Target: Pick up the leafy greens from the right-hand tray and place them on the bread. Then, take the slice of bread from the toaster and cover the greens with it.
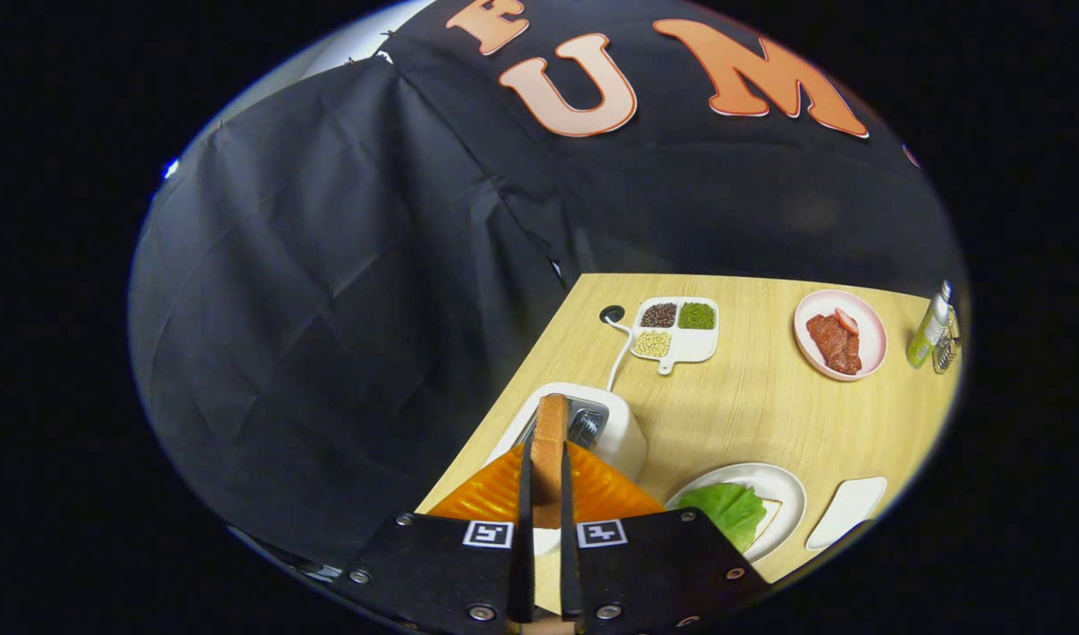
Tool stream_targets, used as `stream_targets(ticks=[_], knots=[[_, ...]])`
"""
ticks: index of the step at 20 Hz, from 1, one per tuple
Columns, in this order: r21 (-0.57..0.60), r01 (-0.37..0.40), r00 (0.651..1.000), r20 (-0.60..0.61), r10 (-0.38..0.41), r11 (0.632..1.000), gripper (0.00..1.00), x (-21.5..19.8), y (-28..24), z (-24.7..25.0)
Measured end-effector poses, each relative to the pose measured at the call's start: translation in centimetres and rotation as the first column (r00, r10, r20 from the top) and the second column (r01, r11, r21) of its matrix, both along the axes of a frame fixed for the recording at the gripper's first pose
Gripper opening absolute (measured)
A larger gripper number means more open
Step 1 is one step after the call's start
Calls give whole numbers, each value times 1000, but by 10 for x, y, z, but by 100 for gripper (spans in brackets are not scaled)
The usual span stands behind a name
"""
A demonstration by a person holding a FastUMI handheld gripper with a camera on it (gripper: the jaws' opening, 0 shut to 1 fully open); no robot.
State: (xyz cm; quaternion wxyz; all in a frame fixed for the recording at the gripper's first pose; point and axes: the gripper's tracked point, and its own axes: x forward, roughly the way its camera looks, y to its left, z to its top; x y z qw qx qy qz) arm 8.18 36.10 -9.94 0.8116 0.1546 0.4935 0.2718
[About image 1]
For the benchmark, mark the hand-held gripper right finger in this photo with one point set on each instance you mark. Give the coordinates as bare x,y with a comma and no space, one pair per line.
567,547

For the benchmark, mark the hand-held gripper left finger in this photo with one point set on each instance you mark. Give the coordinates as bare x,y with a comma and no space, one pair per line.
526,547

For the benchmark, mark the round-topped toast slice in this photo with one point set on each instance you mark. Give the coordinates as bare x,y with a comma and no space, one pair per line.
550,450

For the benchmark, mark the green lettuce leaf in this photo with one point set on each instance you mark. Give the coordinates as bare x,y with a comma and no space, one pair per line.
724,511

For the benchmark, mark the white toaster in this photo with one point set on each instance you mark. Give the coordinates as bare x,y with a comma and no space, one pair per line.
623,432

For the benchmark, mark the white round plate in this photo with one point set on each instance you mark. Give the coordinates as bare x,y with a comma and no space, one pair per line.
782,494

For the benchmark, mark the white divided bean dish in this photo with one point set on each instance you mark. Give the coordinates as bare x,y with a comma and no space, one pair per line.
693,346

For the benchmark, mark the white square plate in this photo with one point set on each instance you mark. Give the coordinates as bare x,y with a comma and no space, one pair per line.
848,511

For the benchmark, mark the black backdrop cloth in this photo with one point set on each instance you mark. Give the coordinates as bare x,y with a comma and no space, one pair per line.
327,309

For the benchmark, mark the brown meat piece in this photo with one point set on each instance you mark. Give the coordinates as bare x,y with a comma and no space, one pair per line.
821,332
844,354

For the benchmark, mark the red meat slice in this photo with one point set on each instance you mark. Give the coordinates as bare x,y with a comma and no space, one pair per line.
848,322

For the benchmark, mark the pink plate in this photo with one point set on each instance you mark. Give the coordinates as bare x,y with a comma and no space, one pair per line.
870,339

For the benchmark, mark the green label metal bottle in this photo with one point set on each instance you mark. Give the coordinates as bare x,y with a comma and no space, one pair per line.
927,335

